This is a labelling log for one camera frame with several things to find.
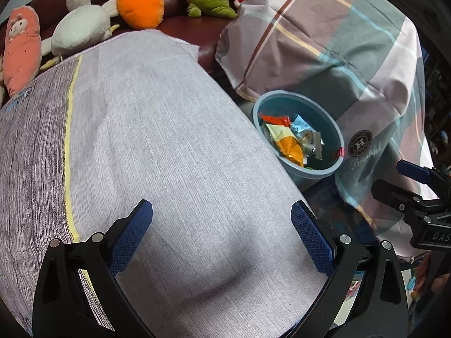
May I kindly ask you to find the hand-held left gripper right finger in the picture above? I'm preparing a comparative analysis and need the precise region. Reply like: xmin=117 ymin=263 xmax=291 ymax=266
xmin=285 ymin=201 xmax=409 ymax=338

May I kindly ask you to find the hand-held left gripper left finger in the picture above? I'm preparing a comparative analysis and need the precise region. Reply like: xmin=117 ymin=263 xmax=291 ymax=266
xmin=32 ymin=199 xmax=156 ymax=338

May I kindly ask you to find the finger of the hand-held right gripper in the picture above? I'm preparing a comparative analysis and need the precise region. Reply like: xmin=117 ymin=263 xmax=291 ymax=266
xmin=371 ymin=179 xmax=423 ymax=215
xmin=396 ymin=159 xmax=451 ymax=189

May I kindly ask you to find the yellow and orange snack packet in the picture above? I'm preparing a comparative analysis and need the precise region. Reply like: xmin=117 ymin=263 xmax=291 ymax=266
xmin=265 ymin=123 xmax=304 ymax=167

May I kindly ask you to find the white snack packet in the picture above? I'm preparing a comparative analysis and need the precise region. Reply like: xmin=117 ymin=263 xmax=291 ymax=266
xmin=301 ymin=130 xmax=324 ymax=161

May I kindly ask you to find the light blue snack wrapper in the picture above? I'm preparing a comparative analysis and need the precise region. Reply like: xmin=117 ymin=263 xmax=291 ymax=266
xmin=289 ymin=114 xmax=318 ymax=138

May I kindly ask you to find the blue plastic bin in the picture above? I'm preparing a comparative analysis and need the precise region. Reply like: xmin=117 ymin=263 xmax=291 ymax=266
xmin=251 ymin=90 xmax=346 ymax=181

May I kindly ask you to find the orange snack wrapper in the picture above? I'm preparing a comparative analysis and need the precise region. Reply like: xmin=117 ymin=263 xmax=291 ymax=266
xmin=260 ymin=113 xmax=291 ymax=127

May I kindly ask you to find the person's right hand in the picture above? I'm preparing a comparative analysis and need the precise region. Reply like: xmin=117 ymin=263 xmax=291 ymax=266
xmin=419 ymin=252 xmax=451 ymax=294

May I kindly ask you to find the plaid blanket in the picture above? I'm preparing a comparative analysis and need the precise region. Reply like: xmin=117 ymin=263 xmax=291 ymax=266
xmin=215 ymin=0 xmax=435 ymax=264

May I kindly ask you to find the pink carrot rabbit plush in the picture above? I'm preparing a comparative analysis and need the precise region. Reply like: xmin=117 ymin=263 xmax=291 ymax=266
xmin=1 ymin=6 xmax=42 ymax=99

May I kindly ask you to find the white duck plush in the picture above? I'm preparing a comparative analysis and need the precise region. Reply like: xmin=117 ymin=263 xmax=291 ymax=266
xmin=40 ymin=0 xmax=121 ymax=57

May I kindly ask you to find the dark red leather sofa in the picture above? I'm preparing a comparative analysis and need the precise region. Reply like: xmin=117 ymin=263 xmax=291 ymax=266
xmin=30 ymin=0 xmax=261 ymax=113

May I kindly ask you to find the orange carrot plush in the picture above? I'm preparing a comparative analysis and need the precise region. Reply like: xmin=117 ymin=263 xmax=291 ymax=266
xmin=117 ymin=0 xmax=166 ymax=30

